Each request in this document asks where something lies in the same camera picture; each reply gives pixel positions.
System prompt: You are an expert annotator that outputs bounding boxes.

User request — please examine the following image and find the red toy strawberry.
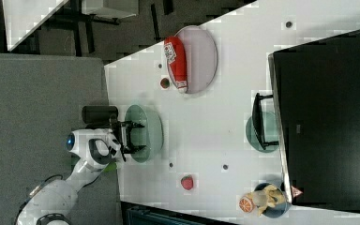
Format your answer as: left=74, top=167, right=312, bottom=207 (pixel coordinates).
left=181, top=175, right=194, bottom=190

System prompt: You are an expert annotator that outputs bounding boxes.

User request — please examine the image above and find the grey round plate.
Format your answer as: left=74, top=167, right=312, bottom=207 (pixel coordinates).
left=167, top=25, right=218, bottom=94

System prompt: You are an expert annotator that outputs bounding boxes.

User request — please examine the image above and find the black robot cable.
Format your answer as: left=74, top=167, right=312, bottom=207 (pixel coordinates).
left=18, top=173, right=64, bottom=217

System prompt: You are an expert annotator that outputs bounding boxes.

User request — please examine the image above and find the red plush ketchup bottle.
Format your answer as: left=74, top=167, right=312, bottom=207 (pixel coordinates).
left=164, top=36, right=188, bottom=94

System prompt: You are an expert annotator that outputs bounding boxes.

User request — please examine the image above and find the blue metal table frame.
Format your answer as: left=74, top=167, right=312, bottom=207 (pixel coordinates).
left=121, top=202, right=235, bottom=225

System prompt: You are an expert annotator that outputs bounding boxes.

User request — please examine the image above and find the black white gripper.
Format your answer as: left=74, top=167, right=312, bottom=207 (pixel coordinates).
left=109, top=117, right=145, bottom=161

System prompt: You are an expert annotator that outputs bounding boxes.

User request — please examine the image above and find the orange slice toy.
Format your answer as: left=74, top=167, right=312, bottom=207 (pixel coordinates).
left=238, top=196, right=255, bottom=213

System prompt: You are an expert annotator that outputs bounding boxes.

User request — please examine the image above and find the small red toy tomato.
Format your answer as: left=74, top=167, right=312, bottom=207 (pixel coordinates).
left=159, top=78, right=170, bottom=89

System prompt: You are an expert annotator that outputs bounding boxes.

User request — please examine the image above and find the small mint green cup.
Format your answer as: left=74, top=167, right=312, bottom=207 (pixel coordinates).
left=246, top=112, right=278, bottom=153

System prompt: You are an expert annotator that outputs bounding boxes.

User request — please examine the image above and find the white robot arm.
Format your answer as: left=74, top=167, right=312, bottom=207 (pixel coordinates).
left=14, top=121, right=145, bottom=225

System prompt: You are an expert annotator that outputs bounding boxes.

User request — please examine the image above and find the silver black toaster oven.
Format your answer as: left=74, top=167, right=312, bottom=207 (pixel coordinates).
left=252, top=29, right=360, bottom=213

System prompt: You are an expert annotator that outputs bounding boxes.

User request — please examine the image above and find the mint green oval strainer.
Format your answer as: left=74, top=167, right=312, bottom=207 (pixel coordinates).
left=125, top=105, right=164, bottom=163

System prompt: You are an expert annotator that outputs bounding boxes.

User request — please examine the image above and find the small black pot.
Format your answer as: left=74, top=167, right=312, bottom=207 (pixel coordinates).
left=82, top=106, right=118, bottom=124

